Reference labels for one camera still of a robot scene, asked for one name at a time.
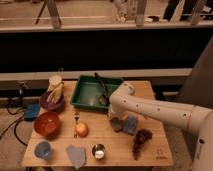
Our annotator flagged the grey rectangular eraser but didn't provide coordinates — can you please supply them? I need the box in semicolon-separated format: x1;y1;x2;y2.
110;119;123;132

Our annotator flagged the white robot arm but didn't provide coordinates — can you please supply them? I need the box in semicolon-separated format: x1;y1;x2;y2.
108;82;213;171

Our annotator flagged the purple bowl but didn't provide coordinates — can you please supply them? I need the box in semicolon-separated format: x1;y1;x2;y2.
39;92;64;111

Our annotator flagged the red bowl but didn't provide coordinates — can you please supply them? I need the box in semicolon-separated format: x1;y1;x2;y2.
34;112;60;136

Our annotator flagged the black ladle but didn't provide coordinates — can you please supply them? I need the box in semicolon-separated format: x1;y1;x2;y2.
94;72;109;106

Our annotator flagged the blue sponge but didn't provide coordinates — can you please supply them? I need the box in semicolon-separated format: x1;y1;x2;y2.
123;115;137;135

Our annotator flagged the yellow onion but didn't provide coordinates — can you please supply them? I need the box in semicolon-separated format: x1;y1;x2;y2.
75;122;89;137

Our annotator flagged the green plastic tray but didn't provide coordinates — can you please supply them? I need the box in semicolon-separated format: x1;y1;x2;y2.
70;75;125;112

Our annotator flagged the metal fork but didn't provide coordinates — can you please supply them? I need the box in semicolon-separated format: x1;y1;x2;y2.
74;112;80;138

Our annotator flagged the dark grape bunch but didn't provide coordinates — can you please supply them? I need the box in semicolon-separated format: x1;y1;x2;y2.
132;129;152;160

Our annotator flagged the small metal cup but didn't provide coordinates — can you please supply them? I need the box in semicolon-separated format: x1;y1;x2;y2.
92;144;105;159

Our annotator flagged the grey-blue cloth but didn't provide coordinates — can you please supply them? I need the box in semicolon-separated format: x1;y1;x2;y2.
66;145;86;170

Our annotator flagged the wooden board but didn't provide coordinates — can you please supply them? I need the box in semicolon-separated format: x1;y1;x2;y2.
21;80;175;168

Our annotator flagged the bunch of bananas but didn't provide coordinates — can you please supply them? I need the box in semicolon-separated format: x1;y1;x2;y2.
47;83;64;103

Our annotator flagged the cream cup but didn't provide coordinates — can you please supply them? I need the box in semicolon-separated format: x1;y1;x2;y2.
48;75;62;91

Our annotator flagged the blue glass cup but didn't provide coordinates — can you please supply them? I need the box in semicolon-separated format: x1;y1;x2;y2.
34;141;52;160

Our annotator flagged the blue box beside table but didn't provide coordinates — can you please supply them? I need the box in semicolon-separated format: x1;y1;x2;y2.
24;104;40;121

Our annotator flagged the black cable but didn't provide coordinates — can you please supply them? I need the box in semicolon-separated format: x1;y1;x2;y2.
0;96;29;148

